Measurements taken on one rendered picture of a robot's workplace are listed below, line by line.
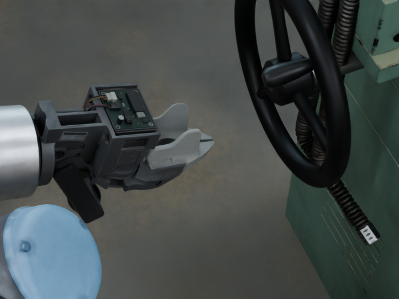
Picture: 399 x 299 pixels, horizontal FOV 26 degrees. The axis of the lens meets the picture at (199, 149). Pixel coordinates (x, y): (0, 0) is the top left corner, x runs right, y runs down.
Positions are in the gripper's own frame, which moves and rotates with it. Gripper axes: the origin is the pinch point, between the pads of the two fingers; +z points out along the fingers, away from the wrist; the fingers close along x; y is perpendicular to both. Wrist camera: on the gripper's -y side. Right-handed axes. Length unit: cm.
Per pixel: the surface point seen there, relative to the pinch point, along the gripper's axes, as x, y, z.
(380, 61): 3.4, 8.6, 23.0
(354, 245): 8, -44, 52
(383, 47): 4.4, 10.1, 23.2
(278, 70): 3.1, 8.4, 8.2
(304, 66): 2.8, 9.0, 11.3
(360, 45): 7.0, 7.8, 22.5
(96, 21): 103, -76, 43
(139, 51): 89, -74, 49
